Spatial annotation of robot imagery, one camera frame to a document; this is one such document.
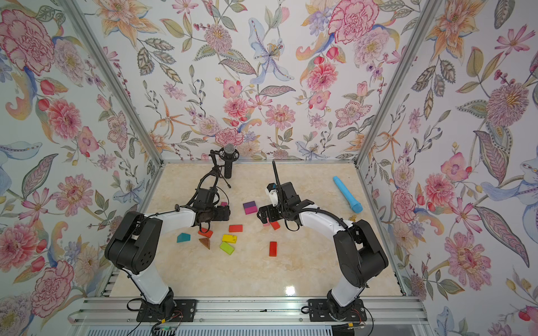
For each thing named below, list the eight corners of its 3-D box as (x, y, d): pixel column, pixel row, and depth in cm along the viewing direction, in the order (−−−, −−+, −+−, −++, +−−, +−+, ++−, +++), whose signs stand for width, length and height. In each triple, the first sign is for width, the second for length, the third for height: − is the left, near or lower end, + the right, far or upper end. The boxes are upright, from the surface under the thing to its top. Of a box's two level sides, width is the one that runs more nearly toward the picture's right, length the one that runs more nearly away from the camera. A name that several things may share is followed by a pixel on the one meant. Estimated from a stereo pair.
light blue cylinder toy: (353, 215, 102) (356, 210, 99) (333, 180, 115) (335, 176, 112) (362, 213, 102) (364, 208, 99) (341, 179, 116) (343, 174, 113)
